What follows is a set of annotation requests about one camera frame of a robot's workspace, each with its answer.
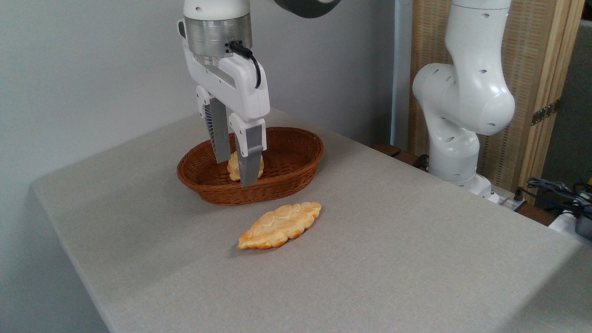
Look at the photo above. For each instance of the long braided bread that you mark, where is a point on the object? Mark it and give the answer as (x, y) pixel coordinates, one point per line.
(277, 225)

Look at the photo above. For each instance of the grey box device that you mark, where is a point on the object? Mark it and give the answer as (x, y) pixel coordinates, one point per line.
(584, 227)

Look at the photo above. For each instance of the brown wicker basket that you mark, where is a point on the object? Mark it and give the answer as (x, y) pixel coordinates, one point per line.
(286, 162)

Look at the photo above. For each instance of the white vertical pole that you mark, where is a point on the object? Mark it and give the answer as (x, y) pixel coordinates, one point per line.
(400, 69)

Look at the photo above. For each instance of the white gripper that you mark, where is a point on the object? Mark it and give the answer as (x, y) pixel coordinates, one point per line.
(245, 88)

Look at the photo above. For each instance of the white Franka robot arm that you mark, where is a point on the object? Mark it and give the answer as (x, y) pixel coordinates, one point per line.
(462, 92)

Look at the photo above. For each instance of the dark metal screen hinge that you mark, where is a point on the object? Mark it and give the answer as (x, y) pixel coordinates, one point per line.
(545, 112)

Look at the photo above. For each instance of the brown wooden block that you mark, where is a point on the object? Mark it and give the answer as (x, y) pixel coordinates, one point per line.
(387, 149)

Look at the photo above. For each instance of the bamboo folding screen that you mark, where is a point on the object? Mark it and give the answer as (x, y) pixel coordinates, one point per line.
(532, 55)

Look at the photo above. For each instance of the small round bread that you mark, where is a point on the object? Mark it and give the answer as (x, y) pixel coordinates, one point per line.
(232, 169)

